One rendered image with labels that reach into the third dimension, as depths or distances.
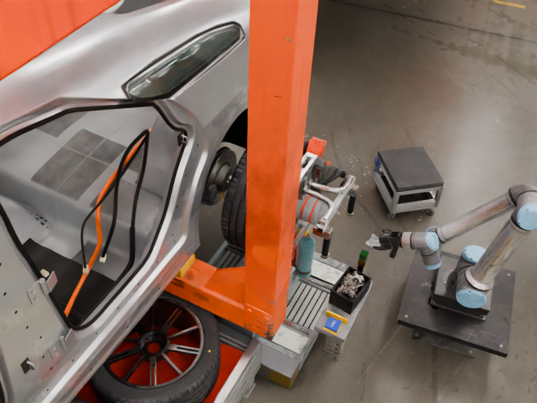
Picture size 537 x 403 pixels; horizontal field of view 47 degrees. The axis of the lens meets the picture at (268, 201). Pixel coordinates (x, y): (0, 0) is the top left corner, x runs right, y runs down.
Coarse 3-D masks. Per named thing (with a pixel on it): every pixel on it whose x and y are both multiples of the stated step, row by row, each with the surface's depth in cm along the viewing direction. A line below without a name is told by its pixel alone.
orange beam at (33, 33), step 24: (0, 0) 84; (24, 0) 88; (48, 0) 92; (72, 0) 96; (96, 0) 101; (120, 0) 107; (0, 24) 85; (24, 24) 89; (48, 24) 94; (72, 24) 98; (0, 48) 87; (24, 48) 91; (48, 48) 96; (0, 72) 88
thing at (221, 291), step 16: (192, 272) 309; (208, 272) 309; (224, 272) 303; (240, 272) 295; (176, 288) 312; (192, 288) 305; (208, 288) 302; (224, 288) 295; (240, 288) 288; (208, 304) 307; (224, 304) 300; (240, 304) 296; (240, 320) 303
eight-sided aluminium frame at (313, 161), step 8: (304, 160) 306; (312, 160) 306; (320, 160) 318; (304, 168) 302; (320, 168) 330; (304, 176) 301; (312, 176) 337; (320, 176) 334; (320, 192) 342; (296, 224) 343; (304, 224) 343; (296, 232) 344; (304, 232) 343; (296, 240) 335
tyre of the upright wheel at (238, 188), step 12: (240, 168) 299; (312, 168) 342; (240, 180) 298; (228, 192) 300; (240, 192) 297; (228, 204) 301; (240, 204) 299; (228, 216) 303; (240, 216) 300; (228, 228) 308; (240, 228) 303; (228, 240) 318; (240, 240) 310
